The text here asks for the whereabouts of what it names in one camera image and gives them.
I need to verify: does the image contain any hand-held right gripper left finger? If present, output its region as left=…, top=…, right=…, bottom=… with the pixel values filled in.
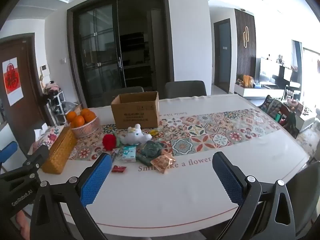
left=30, top=152, right=113, bottom=240

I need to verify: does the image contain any white plastic fruit basket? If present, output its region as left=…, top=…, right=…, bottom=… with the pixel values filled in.
left=71, top=116, right=100, bottom=138

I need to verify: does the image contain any white plush toy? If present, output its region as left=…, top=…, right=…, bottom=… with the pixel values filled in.
left=124, top=124, right=152, bottom=144

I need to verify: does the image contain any woven wicker tissue box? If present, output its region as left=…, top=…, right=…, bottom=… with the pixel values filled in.
left=41, top=126, right=77, bottom=174

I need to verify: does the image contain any patterned cushion armchair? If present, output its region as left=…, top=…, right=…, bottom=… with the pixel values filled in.
left=260, top=95, right=283, bottom=123

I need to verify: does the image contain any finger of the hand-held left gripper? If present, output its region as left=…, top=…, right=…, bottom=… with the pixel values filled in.
left=22, top=145, right=50, bottom=178
left=0, top=141, right=18, bottom=173

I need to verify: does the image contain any dark green cloth pouch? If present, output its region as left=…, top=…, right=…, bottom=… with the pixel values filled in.
left=136, top=140, right=164, bottom=165

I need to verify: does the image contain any dark interior door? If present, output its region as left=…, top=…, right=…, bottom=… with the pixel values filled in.
left=214, top=19, right=232, bottom=93

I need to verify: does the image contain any pile of oranges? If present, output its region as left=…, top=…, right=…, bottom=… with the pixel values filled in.
left=65, top=108, right=97, bottom=128

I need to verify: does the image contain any patterned table runner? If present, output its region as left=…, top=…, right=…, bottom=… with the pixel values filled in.
left=67, top=109, right=282, bottom=160

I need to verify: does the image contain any brown cardboard box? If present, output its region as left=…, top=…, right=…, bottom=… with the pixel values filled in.
left=111, top=91, right=160, bottom=130

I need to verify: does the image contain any person's left hand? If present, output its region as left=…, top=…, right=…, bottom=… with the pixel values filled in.
left=15, top=210, right=27, bottom=230

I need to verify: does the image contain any brown wooden door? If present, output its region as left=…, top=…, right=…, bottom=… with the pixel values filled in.
left=0, top=36, right=45, bottom=153

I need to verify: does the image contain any black television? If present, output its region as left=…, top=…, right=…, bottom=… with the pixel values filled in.
left=255, top=57, right=277, bottom=84

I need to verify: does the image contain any dark glass sliding door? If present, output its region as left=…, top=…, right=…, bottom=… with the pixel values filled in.
left=67, top=0, right=174, bottom=108

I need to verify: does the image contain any gold wall ornament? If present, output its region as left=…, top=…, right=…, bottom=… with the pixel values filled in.
left=243, top=26, right=250, bottom=48

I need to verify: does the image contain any white tv cabinet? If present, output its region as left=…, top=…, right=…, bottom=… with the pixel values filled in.
left=234, top=82, right=285, bottom=99

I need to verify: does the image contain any small blue-white tissue pack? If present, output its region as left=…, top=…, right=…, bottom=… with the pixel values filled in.
left=122, top=145, right=137, bottom=163

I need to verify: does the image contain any dark wooden chair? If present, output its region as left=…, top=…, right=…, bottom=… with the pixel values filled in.
left=277, top=102, right=298, bottom=137

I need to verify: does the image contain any floral tissue box cover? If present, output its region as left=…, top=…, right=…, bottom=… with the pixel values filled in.
left=28, top=124, right=65, bottom=155

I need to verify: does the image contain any dark grey dining chair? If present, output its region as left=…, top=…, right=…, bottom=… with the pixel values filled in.
left=165, top=80, right=207, bottom=99
left=102, top=86, right=144, bottom=108
left=285, top=162, right=320, bottom=240

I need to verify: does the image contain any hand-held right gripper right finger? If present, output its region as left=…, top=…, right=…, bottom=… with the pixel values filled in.
left=212, top=151, right=297, bottom=240

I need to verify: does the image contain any red and white door poster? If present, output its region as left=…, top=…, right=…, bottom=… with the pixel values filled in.
left=2, top=57, right=24, bottom=106

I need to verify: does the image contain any pink cloth pile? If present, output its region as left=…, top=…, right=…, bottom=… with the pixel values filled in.
left=42, top=81, right=60, bottom=98

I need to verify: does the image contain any red knitted flower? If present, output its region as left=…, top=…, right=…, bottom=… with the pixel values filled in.
left=103, top=134, right=117, bottom=151

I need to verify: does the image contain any orange foil snack packet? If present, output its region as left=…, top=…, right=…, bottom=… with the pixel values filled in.
left=150, top=156, right=173, bottom=174
left=160, top=151, right=177, bottom=164

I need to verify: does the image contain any white shoe rack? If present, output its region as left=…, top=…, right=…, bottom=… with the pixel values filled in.
left=45, top=92, right=67, bottom=125

